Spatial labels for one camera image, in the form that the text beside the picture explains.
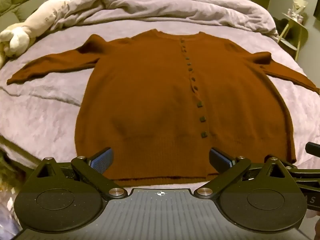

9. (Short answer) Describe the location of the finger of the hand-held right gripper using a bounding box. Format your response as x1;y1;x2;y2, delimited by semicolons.
286;164;320;187
305;142;320;156

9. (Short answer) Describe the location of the bed with purple sheet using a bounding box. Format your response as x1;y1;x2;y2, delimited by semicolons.
0;0;320;190

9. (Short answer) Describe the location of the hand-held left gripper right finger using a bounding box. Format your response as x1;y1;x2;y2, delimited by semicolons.
193;147;298;200

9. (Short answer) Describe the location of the paper wrapped bouquet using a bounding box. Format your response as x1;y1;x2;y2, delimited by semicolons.
287;0;307;23

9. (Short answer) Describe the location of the brown knitted cardigan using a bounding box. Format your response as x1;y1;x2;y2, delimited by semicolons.
7;29;320;183

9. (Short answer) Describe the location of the white plush toy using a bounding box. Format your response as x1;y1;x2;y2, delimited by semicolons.
0;0;78;65

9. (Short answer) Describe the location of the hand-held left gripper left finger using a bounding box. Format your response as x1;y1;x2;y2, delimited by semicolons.
25;147;128;201

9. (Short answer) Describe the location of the dark cloth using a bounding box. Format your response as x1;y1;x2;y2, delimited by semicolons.
272;17;288;43

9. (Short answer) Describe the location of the yellow side table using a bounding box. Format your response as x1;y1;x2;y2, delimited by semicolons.
277;12;310;61

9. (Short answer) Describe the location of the purple crumpled duvet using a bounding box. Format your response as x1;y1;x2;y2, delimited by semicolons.
35;0;280;43

